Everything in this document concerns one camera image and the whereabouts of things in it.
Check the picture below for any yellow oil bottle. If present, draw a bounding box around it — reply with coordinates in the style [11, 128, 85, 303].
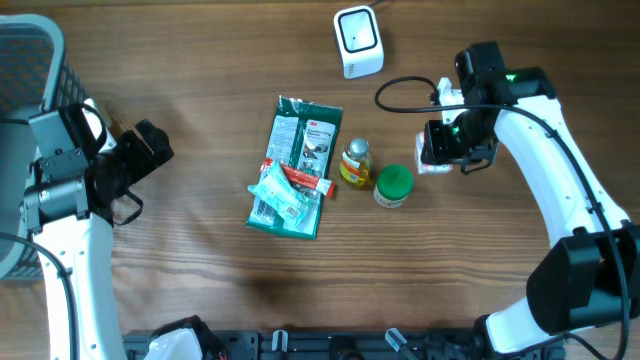
[339, 138, 372, 189]

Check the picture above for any red white tube package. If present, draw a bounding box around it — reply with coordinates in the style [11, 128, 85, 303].
[260, 158, 335, 198]

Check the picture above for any green 3M gloves package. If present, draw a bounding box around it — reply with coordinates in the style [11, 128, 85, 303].
[246, 96, 343, 239]

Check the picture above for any teal white pouch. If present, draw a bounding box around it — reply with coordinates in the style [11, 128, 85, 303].
[248, 162, 312, 227]

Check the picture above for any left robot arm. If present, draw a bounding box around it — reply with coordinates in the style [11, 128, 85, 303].
[21, 103, 173, 359]

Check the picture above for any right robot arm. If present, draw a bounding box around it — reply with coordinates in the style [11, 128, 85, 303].
[417, 42, 639, 359]

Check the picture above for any white barcode scanner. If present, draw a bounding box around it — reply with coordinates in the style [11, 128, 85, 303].
[333, 5, 384, 79]

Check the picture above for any green lid white jar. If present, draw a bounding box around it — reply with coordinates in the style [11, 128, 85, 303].
[373, 164, 414, 209]

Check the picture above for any grey plastic mesh basket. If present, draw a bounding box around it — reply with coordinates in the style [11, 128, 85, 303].
[1, 14, 109, 281]

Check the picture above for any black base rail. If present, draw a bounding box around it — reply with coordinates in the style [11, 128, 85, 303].
[119, 327, 567, 360]

